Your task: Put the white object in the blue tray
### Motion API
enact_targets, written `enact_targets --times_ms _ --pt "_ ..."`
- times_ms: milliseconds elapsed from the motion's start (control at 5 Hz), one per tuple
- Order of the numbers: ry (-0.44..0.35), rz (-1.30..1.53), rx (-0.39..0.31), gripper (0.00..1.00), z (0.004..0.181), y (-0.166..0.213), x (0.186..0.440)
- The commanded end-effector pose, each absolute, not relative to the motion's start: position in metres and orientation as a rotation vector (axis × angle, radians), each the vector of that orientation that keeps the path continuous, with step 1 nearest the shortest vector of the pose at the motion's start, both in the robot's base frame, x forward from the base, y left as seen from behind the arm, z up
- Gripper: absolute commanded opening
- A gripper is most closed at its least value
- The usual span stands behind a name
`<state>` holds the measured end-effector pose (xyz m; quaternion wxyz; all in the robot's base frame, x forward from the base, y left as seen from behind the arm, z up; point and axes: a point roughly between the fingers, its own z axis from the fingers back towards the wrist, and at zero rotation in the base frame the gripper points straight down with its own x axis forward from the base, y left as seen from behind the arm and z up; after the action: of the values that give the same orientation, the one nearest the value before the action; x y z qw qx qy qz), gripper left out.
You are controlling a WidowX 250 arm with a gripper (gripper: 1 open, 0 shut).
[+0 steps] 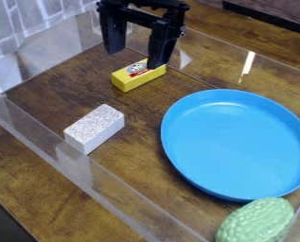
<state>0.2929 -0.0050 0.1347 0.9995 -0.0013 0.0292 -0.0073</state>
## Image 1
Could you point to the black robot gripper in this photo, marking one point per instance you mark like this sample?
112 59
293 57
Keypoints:
167 28

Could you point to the white speckled block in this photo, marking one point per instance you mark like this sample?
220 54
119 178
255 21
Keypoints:
93 129

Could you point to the blue round tray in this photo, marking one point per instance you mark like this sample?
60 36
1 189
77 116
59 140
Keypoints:
234 143

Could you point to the yellow toy block with label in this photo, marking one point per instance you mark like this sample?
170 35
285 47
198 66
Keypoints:
136 75

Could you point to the black bar on table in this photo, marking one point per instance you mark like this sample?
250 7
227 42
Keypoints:
262 16

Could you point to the green bumpy toy vegetable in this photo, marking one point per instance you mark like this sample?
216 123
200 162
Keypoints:
262 221

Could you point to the clear acrylic enclosure wall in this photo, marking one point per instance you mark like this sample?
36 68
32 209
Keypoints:
121 194

